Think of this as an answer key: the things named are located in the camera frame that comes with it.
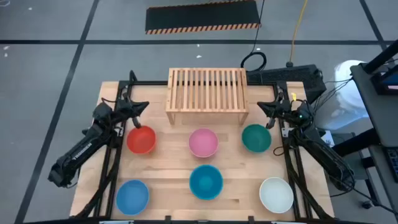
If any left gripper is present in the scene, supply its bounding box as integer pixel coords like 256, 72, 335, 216
115, 92, 150, 128

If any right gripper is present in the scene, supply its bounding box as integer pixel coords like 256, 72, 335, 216
257, 91, 295, 129

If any red bowl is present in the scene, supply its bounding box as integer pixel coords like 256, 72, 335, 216
126, 125, 157, 155

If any green bowl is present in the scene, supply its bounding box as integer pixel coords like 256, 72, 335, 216
241, 124, 272, 154

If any pink bowl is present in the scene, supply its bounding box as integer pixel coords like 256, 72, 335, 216
188, 128, 220, 159

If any white bowl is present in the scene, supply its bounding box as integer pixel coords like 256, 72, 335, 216
259, 176, 295, 215

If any blue bowl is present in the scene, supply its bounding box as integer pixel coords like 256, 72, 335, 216
115, 179, 150, 217

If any teal bowl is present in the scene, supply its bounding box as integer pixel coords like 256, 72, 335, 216
188, 164, 224, 201

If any wooden slatted shelf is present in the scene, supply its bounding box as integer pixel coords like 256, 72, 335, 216
165, 67, 250, 126

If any white paper sheet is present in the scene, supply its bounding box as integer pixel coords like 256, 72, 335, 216
322, 129, 336, 147

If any white bag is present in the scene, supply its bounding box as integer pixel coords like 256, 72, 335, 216
315, 59, 371, 131

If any black desk leg bar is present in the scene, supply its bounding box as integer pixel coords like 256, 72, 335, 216
330, 128, 382, 158

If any grey desk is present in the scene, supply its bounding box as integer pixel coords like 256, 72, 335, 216
350, 62, 398, 215

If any black hazard-striped floor mat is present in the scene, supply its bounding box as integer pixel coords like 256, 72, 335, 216
145, 0, 261, 35

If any black monitor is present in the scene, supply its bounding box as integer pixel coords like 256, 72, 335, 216
371, 70, 398, 96

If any black pole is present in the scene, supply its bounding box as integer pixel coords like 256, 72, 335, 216
362, 40, 398, 75

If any black keyboard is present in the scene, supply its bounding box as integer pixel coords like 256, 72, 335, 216
384, 147, 398, 184

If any yellow cable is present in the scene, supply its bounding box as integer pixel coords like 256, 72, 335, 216
288, 0, 309, 68

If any coiled black cable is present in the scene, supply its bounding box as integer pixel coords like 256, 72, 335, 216
240, 0, 268, 73

